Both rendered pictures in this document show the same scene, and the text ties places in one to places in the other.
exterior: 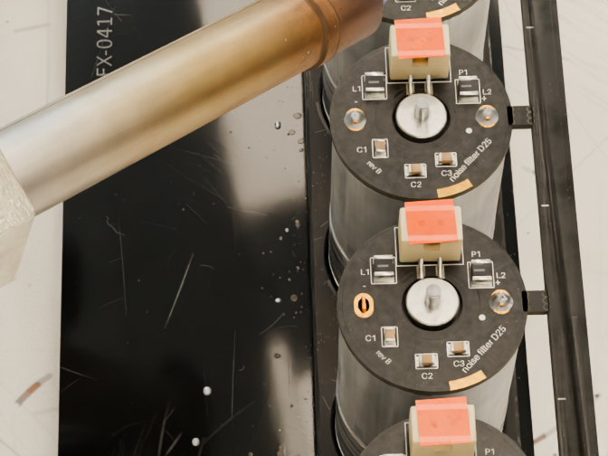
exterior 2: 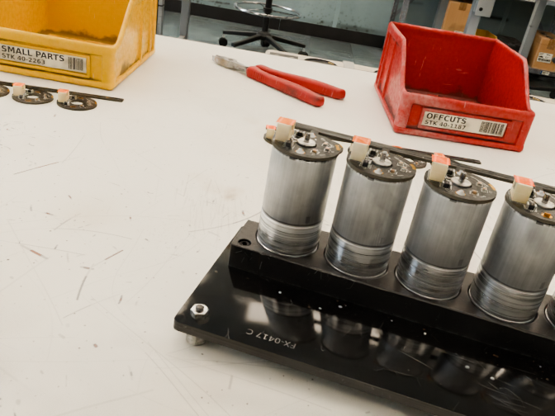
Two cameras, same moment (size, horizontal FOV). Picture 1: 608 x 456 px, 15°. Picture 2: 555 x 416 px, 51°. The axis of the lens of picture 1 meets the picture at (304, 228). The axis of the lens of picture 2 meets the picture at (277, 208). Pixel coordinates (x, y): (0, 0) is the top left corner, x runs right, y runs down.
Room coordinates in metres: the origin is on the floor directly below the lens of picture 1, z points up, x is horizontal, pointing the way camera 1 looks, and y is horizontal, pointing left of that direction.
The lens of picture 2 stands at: (0.17, 0.18, 0.89)
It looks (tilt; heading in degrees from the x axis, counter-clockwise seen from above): 28 degrees down; 283
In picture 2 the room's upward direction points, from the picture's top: 10 degrees clockwise
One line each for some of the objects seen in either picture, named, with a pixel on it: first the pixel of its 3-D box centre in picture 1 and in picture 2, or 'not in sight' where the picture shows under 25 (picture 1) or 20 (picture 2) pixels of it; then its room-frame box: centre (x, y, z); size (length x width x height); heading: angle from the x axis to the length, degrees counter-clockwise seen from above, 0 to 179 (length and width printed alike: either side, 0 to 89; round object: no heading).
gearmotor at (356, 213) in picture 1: (413, 201); (439, 243); (0.16, -0.02, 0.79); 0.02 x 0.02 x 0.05
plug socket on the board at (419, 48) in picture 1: (419, 57); (441, 168); (0.16, -0.02, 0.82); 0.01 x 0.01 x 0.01; 2
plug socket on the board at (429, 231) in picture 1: (430, 240); (524, 190); (0.14, -0.02, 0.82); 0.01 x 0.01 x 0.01; 2
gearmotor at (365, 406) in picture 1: (423, 377); (518, 264); (0.13, -0.02, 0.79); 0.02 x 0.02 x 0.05
